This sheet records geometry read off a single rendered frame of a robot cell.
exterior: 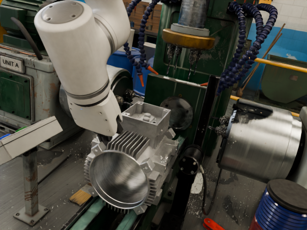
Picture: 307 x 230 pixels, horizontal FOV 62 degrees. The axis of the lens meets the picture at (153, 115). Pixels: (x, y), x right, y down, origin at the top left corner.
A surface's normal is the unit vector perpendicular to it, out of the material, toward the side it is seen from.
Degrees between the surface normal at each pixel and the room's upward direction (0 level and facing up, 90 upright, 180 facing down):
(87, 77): 109
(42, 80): 89
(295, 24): 90
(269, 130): 47
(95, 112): 117
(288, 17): 90
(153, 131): 90
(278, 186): 0
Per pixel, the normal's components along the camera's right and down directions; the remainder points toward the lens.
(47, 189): 0.15, -0.91
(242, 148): -0.33, 0.17
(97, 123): -0.39, 0.73
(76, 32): 0.57, 0.63
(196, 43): 0.12, 0.41
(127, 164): 0.62, -0.63
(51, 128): 0.81, -0.36
